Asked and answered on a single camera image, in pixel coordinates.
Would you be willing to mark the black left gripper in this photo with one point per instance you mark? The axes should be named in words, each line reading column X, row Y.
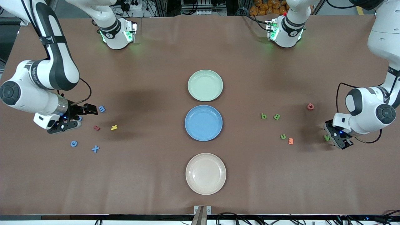
column 347, row 144

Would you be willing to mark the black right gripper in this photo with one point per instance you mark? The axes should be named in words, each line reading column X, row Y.
column 76, row 110

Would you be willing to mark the green foam letter N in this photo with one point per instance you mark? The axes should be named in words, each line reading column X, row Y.
column 327, row 138

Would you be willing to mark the blue foam letter m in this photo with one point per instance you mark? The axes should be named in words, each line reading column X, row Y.
column 102, row 109

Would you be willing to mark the blue foam letter x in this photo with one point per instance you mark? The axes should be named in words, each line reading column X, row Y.
column 95, row 149

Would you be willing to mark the blue foam letter c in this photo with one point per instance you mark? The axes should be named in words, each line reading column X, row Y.
column 74, row 146

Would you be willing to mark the green foam letter B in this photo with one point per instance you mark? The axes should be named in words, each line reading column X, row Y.
column 277, row 117

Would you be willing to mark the green foam letter p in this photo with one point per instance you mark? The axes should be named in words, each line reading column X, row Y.
column 263, row 117

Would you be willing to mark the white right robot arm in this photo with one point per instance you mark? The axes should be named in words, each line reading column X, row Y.
column 31, row 103

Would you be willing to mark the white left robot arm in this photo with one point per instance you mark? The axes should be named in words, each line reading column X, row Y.
column 365, row 122

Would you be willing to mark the dark red foam letter I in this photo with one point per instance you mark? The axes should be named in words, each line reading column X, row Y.
column 97, row 127

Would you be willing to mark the red letter o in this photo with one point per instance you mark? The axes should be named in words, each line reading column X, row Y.
column 312, row 107

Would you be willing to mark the yellow foam letter K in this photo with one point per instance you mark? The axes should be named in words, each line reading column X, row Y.
column 114, row 127

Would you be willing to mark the orange foam letter E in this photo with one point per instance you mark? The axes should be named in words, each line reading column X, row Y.
column 291, row 141

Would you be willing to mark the brown paper table cover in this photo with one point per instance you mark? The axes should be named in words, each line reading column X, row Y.
column 156, row 187

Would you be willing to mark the white power strip with plugs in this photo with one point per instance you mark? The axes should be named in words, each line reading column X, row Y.
column 137, row 14

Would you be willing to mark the blue plate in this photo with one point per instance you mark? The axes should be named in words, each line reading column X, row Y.
column 203, row 123

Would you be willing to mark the pale green plate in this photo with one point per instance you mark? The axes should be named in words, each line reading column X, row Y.
column 205, row 85

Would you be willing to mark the pale pink plate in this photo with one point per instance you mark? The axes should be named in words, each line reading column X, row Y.
column 206, row 173

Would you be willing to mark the orange plastic bags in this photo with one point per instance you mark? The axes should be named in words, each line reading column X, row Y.
column 265, row 7

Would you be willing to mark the aluminium frame profile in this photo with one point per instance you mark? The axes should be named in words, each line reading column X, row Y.
column 23, row 22

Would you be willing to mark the grey metal mount bracket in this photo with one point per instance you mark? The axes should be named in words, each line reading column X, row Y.
column 200, row 215

